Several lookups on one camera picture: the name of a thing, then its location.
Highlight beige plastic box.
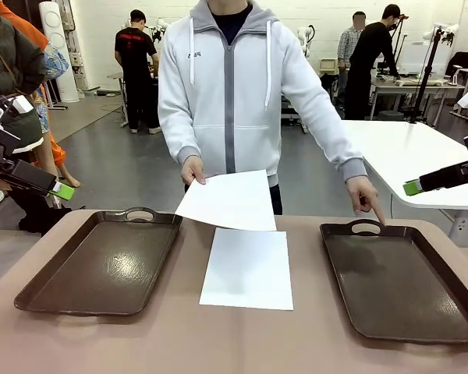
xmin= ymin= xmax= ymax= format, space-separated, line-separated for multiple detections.
xmin=318 ymin=58 xmax=340 ymax=77

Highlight white tower air conditioner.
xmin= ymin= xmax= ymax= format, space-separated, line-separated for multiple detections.
xmin=37 ymin=0 xmax=81 ymax=104

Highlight blue patterned garment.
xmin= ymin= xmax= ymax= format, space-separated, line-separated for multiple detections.
xmin=33 ymin=42 xmax=70 ymax=133

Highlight figure in olive jacket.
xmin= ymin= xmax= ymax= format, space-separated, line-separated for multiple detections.
xmin=0 ymin=0 xmax=73 ymax=237

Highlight brown plastic serving tray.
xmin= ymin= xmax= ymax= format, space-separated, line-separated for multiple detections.
xmin=14 ymin=206 xmax=183 ymax=317
xmin=319 ymin=218 xmax=468 ymax=344

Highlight beige wooden tray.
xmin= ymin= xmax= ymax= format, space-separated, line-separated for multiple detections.
xmin=393 ymin=77 xmax=448 ymax=87

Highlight person's right forearm white sleeve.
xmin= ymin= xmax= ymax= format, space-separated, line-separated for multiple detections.
xmin=158 ymin=93 xmax=204 ymax=167

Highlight white display panel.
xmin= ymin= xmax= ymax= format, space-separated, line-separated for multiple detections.
xmin=399 ymin=41 xmax=452 ymax=75

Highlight person's right hand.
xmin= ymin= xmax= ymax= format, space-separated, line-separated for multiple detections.
xmin=180 ymin=154 xmax=207 ymax=186

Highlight bare mannequin legs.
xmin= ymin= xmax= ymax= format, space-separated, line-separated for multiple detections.
xmin=34 ymin=143 xmax=81 ymax=189

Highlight person's left forearm white sleeve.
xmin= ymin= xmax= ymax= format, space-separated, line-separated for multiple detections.
xmin=307 ymin=108 xmax=368 ymax=183

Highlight person's left hand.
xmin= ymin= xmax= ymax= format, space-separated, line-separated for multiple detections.
xmin=345 ymin=175 xmax=388 ymax=228

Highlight person in plaid shirt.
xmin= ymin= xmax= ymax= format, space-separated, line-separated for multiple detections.
xmin=337 ymin=11 xmax=367 ymax=108

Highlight long grey lab workbench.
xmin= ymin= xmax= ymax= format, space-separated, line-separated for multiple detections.
xmin=370 ymin=76 xmax=466 ymax=122

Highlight man in black t-shirt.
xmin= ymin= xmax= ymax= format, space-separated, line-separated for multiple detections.
xmin=114 ymin=9 xmax=163 ymax=136

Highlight person in black sweater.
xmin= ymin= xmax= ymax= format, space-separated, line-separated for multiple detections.
xmin=342 ymin=3 xmax=405 ymax=121

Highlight white A4 paper sheet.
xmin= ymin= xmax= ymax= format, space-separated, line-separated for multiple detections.
xmin=198 ymin=228 xmax=294 ymax=312
xmin=174 ymin=169 xmax=278 ymax=231

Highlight black camera tripod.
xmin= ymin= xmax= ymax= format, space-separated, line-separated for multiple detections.
xmin=409 ymin=23 xmax=459 ymax=125

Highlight person in white grey hoodie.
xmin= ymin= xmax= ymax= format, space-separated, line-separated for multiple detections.
xmin=158 ymin=0 xmax=368 ymax=216

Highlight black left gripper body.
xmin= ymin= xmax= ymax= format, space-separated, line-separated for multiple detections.
xmin=0 ymin=116 xmax=23 ymax=169

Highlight white office table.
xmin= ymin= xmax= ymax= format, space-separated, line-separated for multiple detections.
xmin=341 ymin=119 xmax=468 ymax=249

